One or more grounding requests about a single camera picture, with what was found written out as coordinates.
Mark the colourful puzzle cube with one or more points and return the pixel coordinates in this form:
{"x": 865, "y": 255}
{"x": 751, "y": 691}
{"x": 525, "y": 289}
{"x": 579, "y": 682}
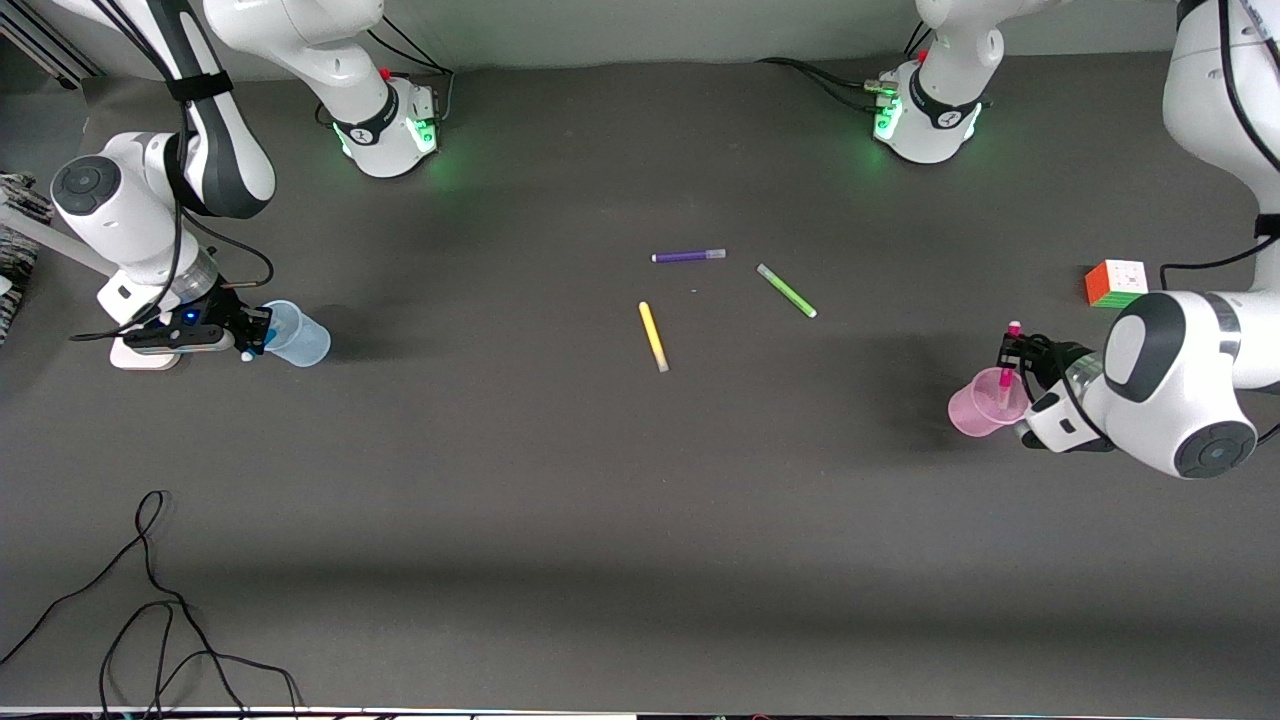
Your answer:
{"x": 1115, "y": 283}

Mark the aluminium frame rail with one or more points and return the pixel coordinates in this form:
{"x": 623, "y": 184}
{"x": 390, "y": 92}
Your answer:
{"x": 45, "y": 45}

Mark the green marker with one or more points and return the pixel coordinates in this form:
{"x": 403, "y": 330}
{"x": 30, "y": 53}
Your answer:
{"x": 786, "y": 290}

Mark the striped grey cloth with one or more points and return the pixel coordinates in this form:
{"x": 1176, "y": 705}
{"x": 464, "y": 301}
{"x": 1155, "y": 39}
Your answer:
{"x": 20, "y": 250}

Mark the pink marker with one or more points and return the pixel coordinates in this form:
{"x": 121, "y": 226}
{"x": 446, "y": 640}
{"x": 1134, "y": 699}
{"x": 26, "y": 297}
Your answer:
{"x": 1014, "y": 328}

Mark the translucent blue plastic cup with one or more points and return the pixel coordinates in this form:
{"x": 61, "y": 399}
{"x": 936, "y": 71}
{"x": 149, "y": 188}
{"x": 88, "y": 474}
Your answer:
{"x": 300, "y": 338}

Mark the yellow marker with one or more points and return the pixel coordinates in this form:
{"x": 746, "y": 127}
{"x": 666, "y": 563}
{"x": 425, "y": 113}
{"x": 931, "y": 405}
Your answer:
{"x": 653, "y": 337}

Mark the pink plastic cup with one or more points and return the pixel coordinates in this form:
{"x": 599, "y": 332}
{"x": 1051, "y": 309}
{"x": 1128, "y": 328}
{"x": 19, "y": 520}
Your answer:
{"x": 980, "y": 405}

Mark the white flat bar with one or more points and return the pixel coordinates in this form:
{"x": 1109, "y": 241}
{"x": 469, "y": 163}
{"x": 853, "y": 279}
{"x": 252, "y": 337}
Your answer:
{"x": 60, "y": 245}

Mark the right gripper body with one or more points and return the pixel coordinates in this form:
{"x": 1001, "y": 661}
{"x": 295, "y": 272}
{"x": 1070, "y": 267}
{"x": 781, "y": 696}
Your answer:
{"x": 229, "y": 309}

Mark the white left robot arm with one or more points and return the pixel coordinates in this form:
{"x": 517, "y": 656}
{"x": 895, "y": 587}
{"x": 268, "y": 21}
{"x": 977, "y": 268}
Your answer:
{"x": 1170, "y": 380}

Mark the white flat rounded box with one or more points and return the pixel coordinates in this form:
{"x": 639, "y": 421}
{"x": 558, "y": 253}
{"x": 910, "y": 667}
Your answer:
{"x": 140, "y": 357}

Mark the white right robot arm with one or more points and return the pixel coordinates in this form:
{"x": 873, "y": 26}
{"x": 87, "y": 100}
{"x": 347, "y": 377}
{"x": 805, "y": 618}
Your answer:
{"x": 230, "y": 150}

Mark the purple marker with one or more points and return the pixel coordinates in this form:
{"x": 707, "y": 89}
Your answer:
{"x": 688, "y": 256}

